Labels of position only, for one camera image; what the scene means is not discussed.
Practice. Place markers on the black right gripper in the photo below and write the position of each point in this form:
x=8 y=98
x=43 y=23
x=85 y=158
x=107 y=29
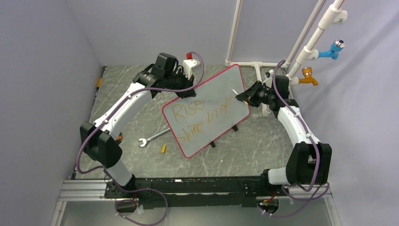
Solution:
x=250 y=95

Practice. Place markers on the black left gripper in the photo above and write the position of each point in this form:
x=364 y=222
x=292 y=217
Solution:
x=188 y=83

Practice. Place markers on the red-framed whiteboard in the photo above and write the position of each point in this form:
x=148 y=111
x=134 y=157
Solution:
x=196 y=122

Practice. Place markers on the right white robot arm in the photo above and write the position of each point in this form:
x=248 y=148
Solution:
x=310 y=159

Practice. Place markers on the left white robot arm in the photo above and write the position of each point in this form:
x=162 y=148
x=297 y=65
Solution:
x=98 y=138

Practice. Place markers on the white corner pipe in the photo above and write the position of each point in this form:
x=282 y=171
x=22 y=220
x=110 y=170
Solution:
x=233 y=32

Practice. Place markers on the silver combination wrench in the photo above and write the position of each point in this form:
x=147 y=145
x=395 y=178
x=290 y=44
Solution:
x=145 y=141

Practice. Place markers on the orange tap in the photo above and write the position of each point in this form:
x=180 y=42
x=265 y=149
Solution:
x=307 y=77

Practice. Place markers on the orange black brush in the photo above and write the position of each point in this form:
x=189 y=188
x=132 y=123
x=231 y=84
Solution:
x=120 y=137

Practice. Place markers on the blue tap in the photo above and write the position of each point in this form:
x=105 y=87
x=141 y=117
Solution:
x=334 y=50

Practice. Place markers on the white pipe with taps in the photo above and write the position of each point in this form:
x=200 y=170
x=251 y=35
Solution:
x=334 y=14

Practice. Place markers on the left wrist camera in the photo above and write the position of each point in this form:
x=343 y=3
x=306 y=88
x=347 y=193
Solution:
x=189 y=64

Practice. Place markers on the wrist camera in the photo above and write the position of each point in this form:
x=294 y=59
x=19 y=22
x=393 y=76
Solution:
x=189 y=64
x=268 y=78

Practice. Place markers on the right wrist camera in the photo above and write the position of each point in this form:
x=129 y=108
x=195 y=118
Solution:
x=268 y=78

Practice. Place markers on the white floor pipe frame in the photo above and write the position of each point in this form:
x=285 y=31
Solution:
x=256 y=65

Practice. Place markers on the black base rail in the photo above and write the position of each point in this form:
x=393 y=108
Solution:
x=244 y=191

